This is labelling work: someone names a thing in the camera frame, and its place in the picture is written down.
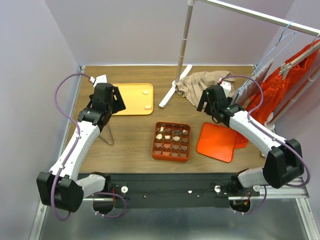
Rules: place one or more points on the light orange tray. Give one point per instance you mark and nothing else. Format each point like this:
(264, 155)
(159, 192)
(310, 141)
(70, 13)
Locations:
(134, 100)

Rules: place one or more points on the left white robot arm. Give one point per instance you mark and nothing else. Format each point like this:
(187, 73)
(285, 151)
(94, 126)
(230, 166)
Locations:
(60, 187)

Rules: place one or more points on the orange box lid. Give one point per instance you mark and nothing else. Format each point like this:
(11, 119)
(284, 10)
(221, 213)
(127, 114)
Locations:
(217, 142)

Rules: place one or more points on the orange garment on hanger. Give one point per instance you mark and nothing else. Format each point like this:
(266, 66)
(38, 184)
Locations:
(274, 88)

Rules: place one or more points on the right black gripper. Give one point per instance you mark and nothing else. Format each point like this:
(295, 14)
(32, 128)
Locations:
(203, 99)

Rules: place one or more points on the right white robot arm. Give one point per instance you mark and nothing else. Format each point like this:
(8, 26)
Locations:
(284, 161)

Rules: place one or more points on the aluminium rail frame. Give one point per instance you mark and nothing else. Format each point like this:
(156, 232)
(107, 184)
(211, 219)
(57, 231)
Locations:
(284, 214)

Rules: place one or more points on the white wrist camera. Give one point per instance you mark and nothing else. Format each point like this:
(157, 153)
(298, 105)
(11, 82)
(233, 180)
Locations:
(227, 87)
(100, 80)

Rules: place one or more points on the wooden clothes hanger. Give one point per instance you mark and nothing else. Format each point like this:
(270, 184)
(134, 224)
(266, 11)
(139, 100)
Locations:
(286, 67)

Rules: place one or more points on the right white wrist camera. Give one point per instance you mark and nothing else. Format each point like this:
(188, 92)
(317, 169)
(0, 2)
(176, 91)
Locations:
(227, 87)

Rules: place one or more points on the light rectangular chocolate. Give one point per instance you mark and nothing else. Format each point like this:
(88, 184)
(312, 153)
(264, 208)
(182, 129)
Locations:
(147, 107)

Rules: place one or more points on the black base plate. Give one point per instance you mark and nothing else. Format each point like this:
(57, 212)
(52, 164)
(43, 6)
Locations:
(172, 190)

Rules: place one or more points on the orange compartment box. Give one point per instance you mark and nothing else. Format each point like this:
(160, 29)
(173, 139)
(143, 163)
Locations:
(168, 149)

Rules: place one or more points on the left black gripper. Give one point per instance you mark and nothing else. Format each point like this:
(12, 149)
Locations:
(118, 104)

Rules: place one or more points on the beige crumpled cloth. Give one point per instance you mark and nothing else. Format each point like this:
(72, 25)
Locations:
(191, 87)

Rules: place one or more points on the white clothes rack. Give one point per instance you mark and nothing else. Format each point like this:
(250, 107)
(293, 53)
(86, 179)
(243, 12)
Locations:
(214, 35)

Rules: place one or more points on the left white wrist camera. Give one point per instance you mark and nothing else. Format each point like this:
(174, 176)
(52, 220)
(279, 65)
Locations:
(100, 80)

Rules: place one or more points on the grey garment on hanger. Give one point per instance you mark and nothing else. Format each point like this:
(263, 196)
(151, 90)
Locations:
(249, 88)

